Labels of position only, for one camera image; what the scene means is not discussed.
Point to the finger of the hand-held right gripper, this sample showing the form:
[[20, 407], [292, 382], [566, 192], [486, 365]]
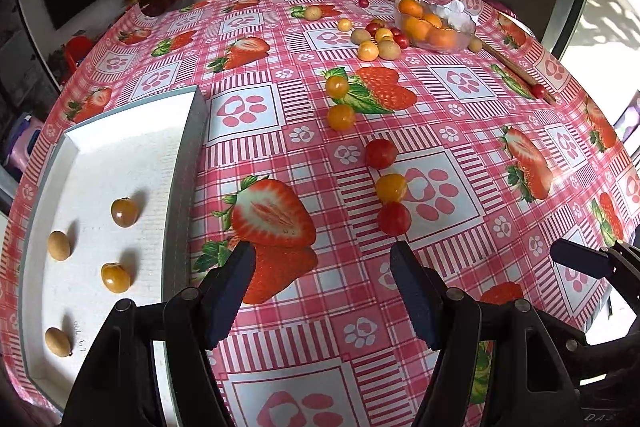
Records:
[[580, 257]]

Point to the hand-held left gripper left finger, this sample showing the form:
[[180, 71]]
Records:
[[231, 292]]

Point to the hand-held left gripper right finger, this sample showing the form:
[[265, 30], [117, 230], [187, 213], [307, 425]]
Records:
[[416, 294]]

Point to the white foam tray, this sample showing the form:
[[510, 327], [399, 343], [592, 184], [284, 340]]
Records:
[[105, 207]]

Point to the brownish orange cherry tomato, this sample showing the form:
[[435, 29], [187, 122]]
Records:
[[124, 212]]

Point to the strawberry print pink tablecloth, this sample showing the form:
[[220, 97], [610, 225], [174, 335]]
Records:
[[310, 157]]

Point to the tan longan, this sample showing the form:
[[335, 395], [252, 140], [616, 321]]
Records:
[[389, 49], [57, 341], [59, 245], [313, 13], [475, 45], [358, 36]]

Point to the long wooden stick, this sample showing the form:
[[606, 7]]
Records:
[[505, 63]]

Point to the yellow cherry tomato green stem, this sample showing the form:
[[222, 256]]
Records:
[[336, 86]]

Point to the clear glass bowl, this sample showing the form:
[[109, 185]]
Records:
[[450, 38]]

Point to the orange mandarin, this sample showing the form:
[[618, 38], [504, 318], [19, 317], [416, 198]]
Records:
[[433, 20], [411, 7], [417, 28], [442, 39]]

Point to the purple plastic stool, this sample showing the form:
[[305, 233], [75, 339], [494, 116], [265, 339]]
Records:
[[21, 139]]

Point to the white crumpled tissue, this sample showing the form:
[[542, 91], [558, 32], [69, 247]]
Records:
[[457, 14]]

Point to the red plastic stool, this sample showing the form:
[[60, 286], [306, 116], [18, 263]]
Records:
[[77, 49]]

